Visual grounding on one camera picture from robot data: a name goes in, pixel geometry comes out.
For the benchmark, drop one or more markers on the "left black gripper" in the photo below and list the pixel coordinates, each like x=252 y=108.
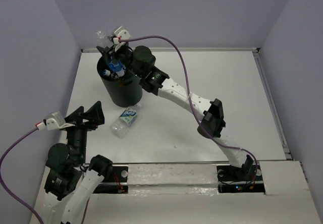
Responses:
x=96 y=113

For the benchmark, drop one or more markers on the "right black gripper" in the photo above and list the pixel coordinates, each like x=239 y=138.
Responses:
x=109 y=51

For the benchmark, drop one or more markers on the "blue label water bottle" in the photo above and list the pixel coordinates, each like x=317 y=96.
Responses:
x=105 y=47

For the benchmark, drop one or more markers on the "white green label bottle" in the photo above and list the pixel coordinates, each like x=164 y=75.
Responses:
x=124 y=122

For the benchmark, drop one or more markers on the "green plastic bottle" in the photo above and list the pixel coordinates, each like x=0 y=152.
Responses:
x=106 y=73

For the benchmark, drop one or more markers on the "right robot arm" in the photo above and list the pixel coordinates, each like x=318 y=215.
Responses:
x=209 y=113

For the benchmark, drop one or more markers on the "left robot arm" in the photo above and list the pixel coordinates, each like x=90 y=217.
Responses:
x=69 y=184

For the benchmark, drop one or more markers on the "black cylindrical bin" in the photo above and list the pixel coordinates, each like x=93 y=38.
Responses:
x=123 y=96

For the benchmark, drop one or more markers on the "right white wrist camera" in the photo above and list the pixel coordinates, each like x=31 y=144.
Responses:
x=119 y=37

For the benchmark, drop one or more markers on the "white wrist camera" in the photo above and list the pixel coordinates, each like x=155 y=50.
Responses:
x=119 y=37
x=53 y=121

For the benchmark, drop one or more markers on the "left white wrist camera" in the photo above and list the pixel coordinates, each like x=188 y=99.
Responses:
x=53 y=121

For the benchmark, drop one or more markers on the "aluminium table edge rail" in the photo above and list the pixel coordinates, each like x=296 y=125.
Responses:
x=186 y=49

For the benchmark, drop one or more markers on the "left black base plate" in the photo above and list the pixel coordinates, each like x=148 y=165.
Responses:
x=116 y=183

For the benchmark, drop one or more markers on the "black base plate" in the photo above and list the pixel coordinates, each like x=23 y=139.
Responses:
x=230 y=180
x=116 y=183

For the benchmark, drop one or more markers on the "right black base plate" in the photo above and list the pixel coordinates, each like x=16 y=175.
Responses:
x=230 y=180

